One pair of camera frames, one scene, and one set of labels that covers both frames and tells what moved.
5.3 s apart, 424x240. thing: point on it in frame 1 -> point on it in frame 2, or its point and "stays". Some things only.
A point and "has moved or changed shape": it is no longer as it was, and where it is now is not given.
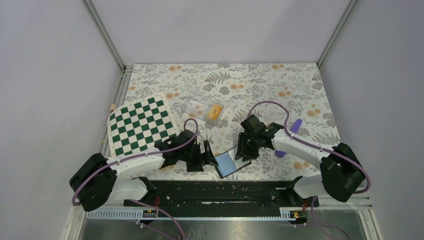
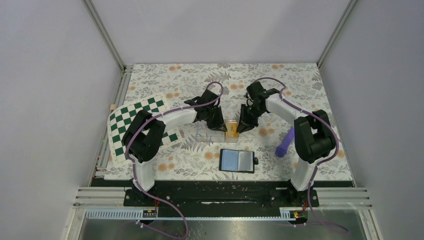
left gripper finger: (194, 163) -> (211, 122)
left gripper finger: (208, 157) -> (218, 121)
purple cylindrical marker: (294, 129) stays
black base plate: (224, 194) stays
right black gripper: (241, 148) -> (245, 124)
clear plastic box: (201, 109) has moved or changed shape
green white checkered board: (138, 127) stays
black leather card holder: (227, 164) has moved or changed shape
